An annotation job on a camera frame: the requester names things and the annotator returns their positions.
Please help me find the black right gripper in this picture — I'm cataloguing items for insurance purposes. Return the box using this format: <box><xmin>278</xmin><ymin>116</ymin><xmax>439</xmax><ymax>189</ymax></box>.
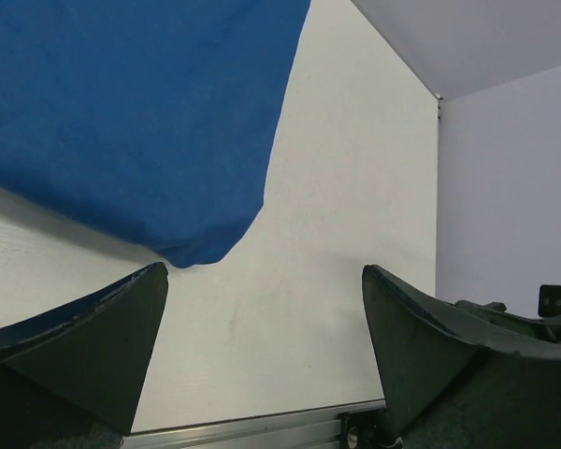
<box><xmin>454</xmin><ymin>300</ymin><xmax>561</xmax><ymax>344</ymax></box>

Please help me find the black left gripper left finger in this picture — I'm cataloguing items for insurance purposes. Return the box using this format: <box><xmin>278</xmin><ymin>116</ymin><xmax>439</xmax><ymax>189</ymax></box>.
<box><xmin>0</xmin><ymin>263</ymin><xmax>168</xmax><ymax>448</ymax></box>

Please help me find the aluminium front frame rail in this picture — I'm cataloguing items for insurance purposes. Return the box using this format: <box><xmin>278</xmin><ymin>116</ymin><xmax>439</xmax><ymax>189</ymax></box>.
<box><xmin>121</xmin><ymin>398</ymin><xmax>394</xmax><ymax>449</ymax></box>

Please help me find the blue surgical drape cloth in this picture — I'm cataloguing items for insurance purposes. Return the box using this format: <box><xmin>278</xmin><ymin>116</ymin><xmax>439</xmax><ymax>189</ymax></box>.
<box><xmin>0</xmin><ymin>1</ymin><xmax>309</xmax><ymax>268</ymax></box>

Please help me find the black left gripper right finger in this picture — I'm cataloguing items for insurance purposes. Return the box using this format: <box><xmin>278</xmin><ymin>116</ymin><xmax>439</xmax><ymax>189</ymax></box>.
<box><xmin>362</xmin><ymin>265</ymin><xmax>561</xmax><ymax>448</ymax></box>

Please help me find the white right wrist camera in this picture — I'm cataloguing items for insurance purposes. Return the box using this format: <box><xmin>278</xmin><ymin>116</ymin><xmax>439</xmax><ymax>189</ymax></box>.
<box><xmin>538</xmin><ymin>284</ymin><xmax>561</xmax><ymax>318</ymax></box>

